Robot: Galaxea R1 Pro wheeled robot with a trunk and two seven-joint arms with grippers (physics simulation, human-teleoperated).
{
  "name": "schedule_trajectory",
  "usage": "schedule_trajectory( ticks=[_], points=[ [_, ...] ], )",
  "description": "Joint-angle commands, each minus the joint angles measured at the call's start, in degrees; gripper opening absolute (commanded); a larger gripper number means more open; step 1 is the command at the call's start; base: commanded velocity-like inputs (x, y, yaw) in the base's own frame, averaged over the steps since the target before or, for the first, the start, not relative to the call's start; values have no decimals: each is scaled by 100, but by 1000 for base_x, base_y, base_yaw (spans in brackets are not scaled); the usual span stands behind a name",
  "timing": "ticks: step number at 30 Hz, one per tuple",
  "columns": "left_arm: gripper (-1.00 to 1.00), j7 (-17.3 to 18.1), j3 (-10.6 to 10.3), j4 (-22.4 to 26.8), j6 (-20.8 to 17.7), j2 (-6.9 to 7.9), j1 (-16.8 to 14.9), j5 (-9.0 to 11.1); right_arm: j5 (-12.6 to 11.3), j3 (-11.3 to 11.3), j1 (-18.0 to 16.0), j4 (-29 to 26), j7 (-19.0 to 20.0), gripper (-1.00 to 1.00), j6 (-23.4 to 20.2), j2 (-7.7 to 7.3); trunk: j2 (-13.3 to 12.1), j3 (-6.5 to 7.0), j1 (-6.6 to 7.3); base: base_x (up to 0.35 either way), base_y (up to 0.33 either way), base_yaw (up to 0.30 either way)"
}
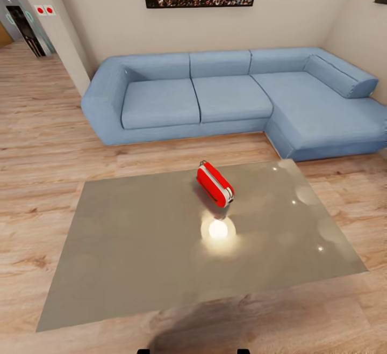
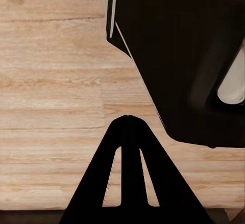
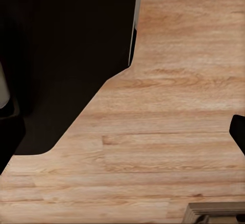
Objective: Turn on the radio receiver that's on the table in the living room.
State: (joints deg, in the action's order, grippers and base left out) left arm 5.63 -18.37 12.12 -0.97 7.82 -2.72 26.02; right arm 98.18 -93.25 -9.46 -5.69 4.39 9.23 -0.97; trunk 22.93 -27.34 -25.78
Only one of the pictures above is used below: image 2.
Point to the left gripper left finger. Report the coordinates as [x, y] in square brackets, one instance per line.
[85, 206]

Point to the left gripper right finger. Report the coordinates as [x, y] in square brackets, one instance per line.
[178, 203]

